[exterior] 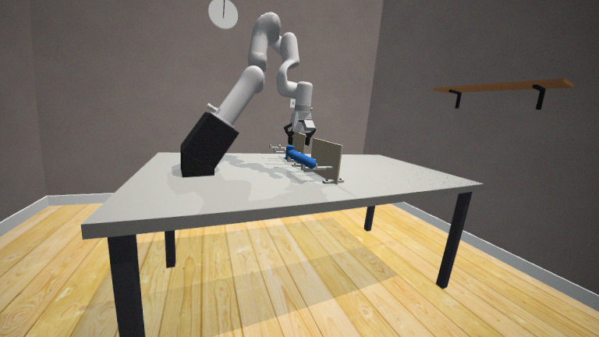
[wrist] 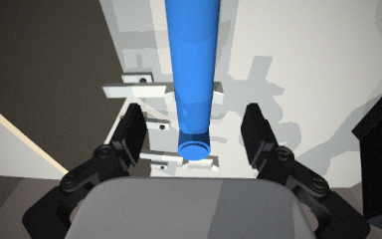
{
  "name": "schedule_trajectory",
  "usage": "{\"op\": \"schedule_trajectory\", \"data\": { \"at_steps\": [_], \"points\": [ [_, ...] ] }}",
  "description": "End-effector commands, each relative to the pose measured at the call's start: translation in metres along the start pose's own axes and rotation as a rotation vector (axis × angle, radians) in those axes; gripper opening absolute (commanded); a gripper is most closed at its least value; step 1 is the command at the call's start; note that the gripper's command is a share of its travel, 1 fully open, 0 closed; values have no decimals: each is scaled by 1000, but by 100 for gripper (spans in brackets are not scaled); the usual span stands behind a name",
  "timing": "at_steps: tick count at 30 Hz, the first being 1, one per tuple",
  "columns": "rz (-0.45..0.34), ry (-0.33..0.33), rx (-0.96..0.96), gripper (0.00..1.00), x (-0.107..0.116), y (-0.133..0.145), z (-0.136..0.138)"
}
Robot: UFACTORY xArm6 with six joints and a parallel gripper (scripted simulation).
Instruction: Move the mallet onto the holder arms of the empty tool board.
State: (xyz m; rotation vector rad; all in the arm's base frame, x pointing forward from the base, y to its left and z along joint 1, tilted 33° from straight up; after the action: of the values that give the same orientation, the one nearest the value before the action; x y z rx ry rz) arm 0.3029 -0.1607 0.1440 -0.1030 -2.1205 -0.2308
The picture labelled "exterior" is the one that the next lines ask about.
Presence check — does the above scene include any blue cylinder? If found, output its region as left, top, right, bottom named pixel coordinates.
left=285, top=145, right=317, bottom=169

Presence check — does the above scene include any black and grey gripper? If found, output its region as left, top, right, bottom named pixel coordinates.
left=284, top=110, right=316, bottom=146

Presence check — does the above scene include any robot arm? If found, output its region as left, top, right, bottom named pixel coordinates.
left=206, top=12, right=313, bottom=129

